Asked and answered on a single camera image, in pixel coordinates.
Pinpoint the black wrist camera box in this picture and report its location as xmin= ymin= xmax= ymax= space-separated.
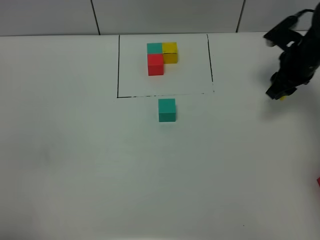
xmin=263 ymin=15 xmax=303 ymax=51

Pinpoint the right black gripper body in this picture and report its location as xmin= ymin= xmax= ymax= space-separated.
xmin=271 ymin=32 xmax=320 ymax=87

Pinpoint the green template block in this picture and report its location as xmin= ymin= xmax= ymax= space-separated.
xmin=147 ymin=42 xmax=163 ymax=55

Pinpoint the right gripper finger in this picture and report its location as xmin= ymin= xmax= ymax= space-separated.
xmin=265 ymin=83 xmax=284 ymax=100
xmin=282 ymin=85 xmax=297 ymax=96

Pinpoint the red template block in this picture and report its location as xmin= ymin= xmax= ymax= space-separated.
xmin=147 ymin=54 xmax=164 ymax=76

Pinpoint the yellow template block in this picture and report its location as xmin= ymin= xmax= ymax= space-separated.
xmin=162 ymin=42 xmax=178 ymax=64

